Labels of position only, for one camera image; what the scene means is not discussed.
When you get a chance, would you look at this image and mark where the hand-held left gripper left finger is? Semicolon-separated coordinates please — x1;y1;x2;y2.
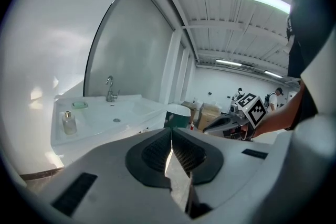
23;127;192;224

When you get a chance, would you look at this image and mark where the person's right forearm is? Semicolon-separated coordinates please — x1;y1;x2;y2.
251;81;307;140

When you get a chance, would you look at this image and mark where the green and white bathtub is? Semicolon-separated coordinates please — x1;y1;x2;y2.
165;103;192;130

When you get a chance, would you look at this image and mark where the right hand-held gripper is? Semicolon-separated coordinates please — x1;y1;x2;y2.
203;92;267;140

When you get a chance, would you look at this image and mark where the chrome faucet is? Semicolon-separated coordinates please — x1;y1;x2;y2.
106;75;120;103

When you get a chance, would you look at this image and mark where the white vanity cabinet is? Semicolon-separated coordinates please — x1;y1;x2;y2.
51;94;169;166

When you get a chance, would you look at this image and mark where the large wall mirror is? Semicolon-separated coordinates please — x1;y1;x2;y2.
83;0;176;99

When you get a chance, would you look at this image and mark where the person's black shirt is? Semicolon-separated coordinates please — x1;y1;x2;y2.
285;0;336;130

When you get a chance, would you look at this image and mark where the clear glass bottle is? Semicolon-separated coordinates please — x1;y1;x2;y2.
61;110;77;136

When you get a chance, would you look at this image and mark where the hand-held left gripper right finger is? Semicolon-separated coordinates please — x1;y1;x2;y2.
172;127;282;220

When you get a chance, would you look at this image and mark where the cardboard box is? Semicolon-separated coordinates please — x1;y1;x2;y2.
181;101;201;119
196;102;222;131

